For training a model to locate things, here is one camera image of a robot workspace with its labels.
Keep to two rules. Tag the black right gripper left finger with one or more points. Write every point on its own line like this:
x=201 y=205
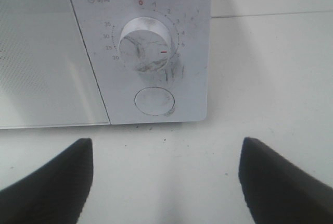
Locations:
x=54 y=193

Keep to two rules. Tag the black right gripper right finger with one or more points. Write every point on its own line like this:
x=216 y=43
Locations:
x=277 y=191

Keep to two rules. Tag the white microwave door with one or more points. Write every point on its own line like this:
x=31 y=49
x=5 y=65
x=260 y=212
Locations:
x=47 y=78

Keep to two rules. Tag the round white door button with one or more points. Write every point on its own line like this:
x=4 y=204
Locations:
x=154 y=101

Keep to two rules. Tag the white timer knob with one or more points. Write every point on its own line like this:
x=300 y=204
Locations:
x=145 y=45

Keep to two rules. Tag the white microwave oven body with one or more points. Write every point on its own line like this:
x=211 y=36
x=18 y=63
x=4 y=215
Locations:
x=185 y=75

